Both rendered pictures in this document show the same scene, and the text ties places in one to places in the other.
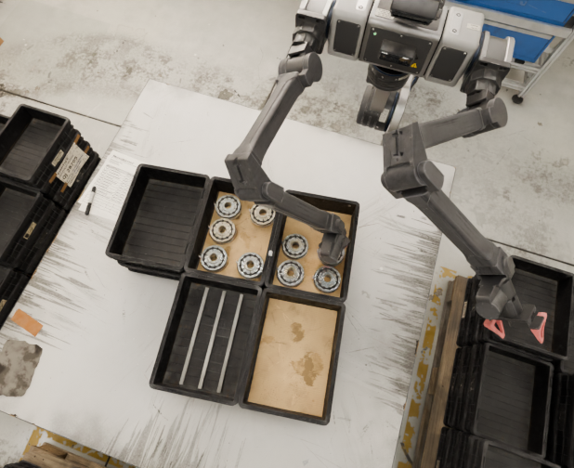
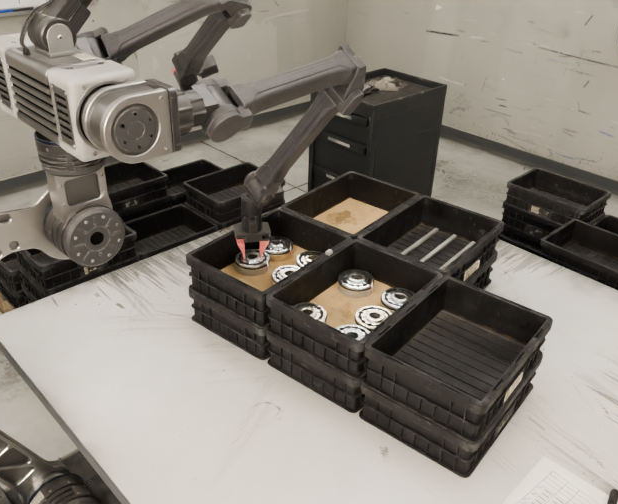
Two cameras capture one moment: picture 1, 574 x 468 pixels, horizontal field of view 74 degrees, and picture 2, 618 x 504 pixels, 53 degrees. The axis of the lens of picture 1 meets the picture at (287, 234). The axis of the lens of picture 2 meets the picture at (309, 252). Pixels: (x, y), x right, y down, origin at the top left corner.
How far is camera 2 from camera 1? 1.97 m
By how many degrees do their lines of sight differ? 78
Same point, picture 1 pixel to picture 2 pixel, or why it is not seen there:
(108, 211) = (570, 484)
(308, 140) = (135, 445)
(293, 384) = (363, 215)
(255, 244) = (336, 302)
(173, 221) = (444, 364)
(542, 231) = not seen: outside the picture
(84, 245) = (614, 448)
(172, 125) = not seen: outside the picture
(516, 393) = (150, 245)
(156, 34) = not seen: outside the picture
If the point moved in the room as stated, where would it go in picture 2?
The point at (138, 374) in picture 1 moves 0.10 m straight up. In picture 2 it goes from (525, 299) to (532, 273)
